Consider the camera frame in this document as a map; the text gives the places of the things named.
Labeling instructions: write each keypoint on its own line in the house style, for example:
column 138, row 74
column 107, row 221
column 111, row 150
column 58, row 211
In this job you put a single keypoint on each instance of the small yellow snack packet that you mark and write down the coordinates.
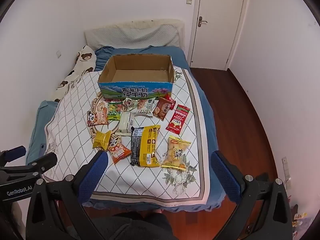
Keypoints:
column 101, row 140

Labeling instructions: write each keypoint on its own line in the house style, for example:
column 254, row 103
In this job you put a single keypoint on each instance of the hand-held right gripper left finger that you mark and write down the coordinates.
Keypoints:
column 96, row 171

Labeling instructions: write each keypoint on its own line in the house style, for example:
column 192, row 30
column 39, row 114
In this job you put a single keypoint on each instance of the pale green snack packet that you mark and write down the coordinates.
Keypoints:
column 130, row 104

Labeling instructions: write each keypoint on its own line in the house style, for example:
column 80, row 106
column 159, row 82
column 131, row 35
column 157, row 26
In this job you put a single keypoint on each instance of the pale orange snack packet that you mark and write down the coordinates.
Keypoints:
column 102, row 107

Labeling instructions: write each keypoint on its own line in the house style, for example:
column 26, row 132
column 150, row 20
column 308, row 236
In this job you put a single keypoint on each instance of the green round candy packet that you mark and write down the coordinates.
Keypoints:
column 114, row 111

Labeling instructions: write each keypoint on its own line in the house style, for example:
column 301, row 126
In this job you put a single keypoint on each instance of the large black yellow packet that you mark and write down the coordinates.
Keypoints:
column 147, row 147

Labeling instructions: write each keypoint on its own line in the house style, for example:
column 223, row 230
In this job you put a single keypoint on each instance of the yellow biscuit packet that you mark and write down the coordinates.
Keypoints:
column 175, row 152

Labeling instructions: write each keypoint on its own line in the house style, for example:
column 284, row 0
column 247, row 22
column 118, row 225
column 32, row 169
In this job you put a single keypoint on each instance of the white door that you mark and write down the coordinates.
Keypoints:
column 217, row 17

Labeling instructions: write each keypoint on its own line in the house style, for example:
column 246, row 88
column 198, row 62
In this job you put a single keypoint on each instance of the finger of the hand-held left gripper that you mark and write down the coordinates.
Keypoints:
column 45, row 162
column 12, row 153

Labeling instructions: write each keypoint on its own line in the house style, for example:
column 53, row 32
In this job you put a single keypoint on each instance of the orange panda snack packet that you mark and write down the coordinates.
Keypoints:
column 119, row 152
column 96, row 118

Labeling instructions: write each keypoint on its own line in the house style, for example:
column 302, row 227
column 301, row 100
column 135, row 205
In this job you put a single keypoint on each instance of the printed cardboard box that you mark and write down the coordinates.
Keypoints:
column 135, row 92

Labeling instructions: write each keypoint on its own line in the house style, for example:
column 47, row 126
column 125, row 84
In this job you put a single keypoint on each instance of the white quilted floral blanket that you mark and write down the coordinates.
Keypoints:
column 125, row 180

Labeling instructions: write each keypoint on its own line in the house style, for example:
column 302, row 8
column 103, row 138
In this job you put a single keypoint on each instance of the person's dark clothing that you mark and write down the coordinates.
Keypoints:
column 140, row 227

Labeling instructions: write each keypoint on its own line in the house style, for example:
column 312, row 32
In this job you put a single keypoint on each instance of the colourful floor clutter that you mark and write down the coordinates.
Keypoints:
column 300, row 215

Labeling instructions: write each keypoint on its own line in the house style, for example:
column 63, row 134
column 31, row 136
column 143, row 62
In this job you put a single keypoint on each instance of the bed with blue sheet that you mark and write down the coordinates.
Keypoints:
column 206, row 120

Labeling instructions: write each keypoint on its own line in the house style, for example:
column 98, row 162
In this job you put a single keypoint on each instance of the small red snack packet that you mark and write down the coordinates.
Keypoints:
column 171, row 101

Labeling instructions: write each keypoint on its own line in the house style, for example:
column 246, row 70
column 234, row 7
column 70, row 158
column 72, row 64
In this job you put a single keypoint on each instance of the white pillow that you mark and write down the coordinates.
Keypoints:
column 100, row 33

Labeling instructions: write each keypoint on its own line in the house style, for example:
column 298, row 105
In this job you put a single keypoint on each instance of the bear print pillow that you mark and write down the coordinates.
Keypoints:
column 82, row 60

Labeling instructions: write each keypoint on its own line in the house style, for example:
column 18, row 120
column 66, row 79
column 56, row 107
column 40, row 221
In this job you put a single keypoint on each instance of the long red snack packet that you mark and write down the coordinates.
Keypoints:
column 178, row 118

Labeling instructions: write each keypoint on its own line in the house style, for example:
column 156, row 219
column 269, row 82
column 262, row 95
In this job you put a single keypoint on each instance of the white grey snack packet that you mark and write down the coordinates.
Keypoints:
column 145, row 108

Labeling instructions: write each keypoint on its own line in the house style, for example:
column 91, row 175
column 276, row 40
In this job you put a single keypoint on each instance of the white milk carton packet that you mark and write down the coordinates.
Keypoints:
column 126, row 123

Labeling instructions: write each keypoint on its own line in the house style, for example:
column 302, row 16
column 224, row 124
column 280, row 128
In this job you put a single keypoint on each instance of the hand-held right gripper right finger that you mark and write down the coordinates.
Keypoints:
column 223, row 177

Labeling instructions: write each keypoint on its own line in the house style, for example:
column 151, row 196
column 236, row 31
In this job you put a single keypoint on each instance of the white power strip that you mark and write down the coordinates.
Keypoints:
column 287, row 177

